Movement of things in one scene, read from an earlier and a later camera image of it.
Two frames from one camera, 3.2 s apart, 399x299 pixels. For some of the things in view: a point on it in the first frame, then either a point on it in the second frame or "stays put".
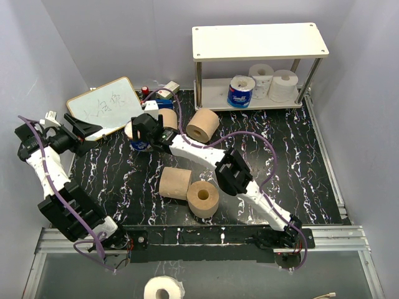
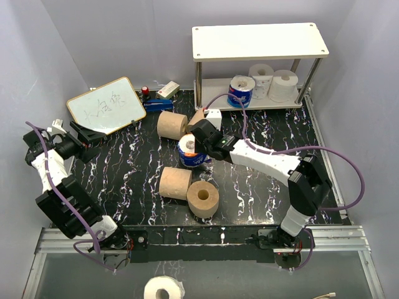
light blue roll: [137, 144] to [186, 153]
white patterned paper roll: [262, 74] stays put
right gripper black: [159, 122] to [200, 146]
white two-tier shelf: [252, 43] stays put
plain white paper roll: [283, 88] stays put
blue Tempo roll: [239, 93] stays put
